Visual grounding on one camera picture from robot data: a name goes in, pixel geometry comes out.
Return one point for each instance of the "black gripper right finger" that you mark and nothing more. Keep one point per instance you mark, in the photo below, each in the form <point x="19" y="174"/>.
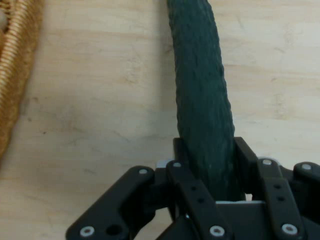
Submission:
<point x="277" y="190"/>

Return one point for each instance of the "dark green cucumber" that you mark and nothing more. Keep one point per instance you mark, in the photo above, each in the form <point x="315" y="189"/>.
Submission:
<point x="200" y="87"/>

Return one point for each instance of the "light wooden cutting board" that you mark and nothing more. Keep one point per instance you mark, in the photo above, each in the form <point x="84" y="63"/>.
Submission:
<point x="100" y="100"/>

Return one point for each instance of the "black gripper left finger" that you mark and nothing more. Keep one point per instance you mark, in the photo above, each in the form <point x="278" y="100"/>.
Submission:
<point x="190" y="190"/>

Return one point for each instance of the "woven wicker basket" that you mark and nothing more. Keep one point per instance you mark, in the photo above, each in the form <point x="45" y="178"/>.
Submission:
<point x="15" y="62"/>

